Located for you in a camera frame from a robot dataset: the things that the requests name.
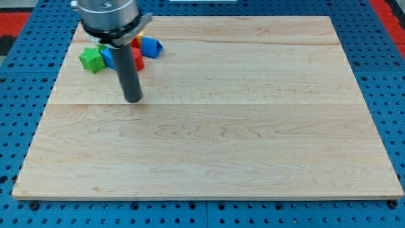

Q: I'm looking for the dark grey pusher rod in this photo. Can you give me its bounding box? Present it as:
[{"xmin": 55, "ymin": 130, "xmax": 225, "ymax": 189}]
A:
[{"xmin": 111, "ymin": 44, "xmax": 142, "ymax": 103}]

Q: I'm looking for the yellow block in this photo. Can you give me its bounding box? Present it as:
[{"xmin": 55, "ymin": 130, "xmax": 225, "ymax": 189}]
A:
[{"xmin": 135, "ymin": 30, "xmax": 144, "ymax": 48}]

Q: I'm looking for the red block behind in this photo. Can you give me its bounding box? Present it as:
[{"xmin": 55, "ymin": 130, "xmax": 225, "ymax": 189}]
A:
[{"xmin": 130, "ymin": 37, "xmax": 142, "ymax": 49}]

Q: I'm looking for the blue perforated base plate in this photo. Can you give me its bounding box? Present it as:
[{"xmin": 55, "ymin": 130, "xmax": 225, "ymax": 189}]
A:
[{"xmin": 1, "ymin": 1, "xmax": 404, "ymax": 227}]

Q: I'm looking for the green star block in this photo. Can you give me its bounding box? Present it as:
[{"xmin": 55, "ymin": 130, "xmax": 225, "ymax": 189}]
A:
[{"xmin": 79, "ymin": 47, "xmax": 106, "ymax": 74}]

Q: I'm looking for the blue cube block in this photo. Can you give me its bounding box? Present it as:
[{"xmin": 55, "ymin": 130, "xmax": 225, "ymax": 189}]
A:
[{"xmin": 101, "ymin": 47, "xmax": 116, "ymax": 70}]

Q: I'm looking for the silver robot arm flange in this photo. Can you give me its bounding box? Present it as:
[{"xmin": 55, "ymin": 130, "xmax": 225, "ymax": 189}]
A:
[{"xmin": 70, "ymin": 0, "xmax": 153, "ymax": 49}]

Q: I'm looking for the green block behind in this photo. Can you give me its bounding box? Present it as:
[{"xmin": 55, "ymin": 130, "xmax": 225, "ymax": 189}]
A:
[{"xmin": 96, "ymin": 44, "xmax": 107, "ymax": 53}]

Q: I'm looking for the red cylinder block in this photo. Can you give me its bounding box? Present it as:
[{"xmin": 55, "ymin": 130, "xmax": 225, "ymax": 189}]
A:
[{"xmin": 131, "ymin": 47, "xmax": 144, "ymax": 72}]

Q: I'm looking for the blue triangular block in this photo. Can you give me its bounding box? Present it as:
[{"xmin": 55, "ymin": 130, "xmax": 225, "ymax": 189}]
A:
[{"xmin": 141, "ymin": 37, "xmax": 163, "ymax": 59}]

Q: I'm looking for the light wooden board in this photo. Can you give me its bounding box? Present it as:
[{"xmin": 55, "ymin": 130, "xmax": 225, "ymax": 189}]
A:
[{"xmin": 12, "ymin": 16, "xmax": 404, "ymax": 201}]

